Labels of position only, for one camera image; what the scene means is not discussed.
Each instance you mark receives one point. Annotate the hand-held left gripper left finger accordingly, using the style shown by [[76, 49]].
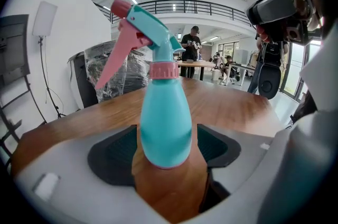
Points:
[[79, 191]]

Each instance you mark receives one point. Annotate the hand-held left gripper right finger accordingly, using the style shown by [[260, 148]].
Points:
[[237, 180]]

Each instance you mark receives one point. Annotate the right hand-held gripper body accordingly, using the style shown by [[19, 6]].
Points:
[[303, 159]]

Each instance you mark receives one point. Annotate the teal egg-shaped holder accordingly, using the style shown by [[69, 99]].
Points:
[[166, 125]]

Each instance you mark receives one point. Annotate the pink and teal brush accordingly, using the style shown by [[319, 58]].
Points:
[[148, 24]]

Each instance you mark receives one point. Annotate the black office chair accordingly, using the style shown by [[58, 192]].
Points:
[[269, 83]]

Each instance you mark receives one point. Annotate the black machine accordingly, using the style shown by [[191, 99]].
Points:
[[82, 80]]

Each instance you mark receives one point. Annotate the round orange table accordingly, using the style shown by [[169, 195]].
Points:
[[195, 64]]

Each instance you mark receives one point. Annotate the plastic-wrapped machine stack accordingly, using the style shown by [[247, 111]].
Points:
[[116, 69]]

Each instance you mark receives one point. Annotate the black light tripod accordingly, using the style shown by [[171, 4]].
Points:
[[45, 18]]

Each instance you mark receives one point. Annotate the black balcony railing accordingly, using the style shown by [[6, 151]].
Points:
[[185, 3]]

